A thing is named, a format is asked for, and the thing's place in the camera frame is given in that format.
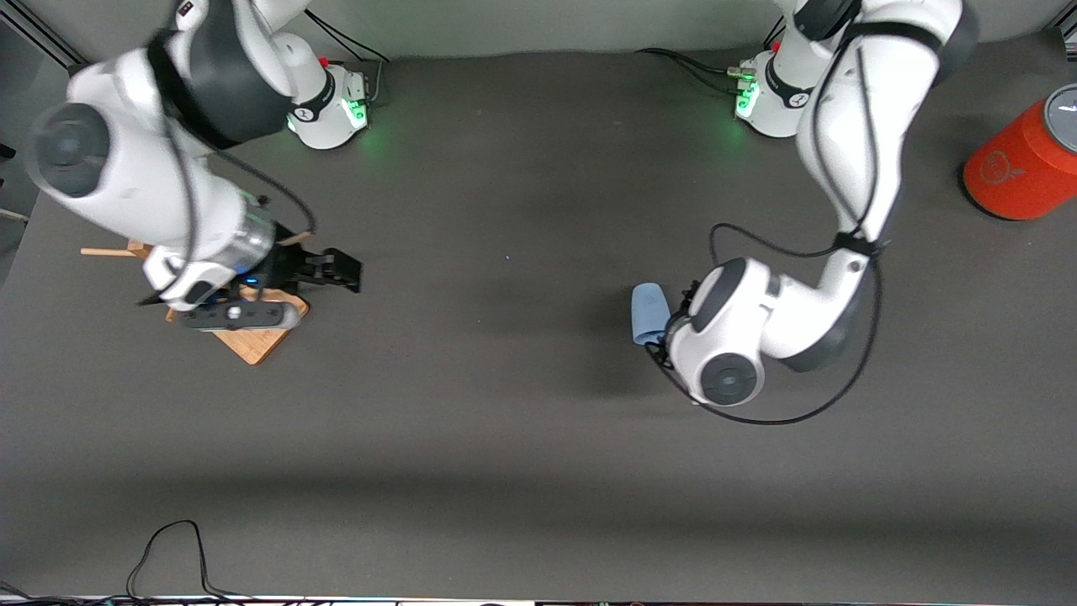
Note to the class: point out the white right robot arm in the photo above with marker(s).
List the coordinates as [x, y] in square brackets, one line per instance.
[143, 168]

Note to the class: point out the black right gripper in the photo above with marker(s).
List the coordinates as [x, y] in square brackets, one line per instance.
[292, 265]

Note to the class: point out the light blue cup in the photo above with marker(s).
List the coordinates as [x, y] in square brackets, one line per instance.
[649, 313]

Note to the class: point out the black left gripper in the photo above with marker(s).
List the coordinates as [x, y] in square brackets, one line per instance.
[678, 308]

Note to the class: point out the wooden cup stand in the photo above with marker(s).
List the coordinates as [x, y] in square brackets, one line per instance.
[252, 341]

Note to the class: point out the orange cylindrical can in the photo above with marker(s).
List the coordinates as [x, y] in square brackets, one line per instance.
[1022, 172]

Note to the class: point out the dark metal frame rail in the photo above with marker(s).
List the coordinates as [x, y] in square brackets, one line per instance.
[50, 34]
[1069, 38]

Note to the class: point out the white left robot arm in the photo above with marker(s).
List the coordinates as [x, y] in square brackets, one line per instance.
[850, 143]

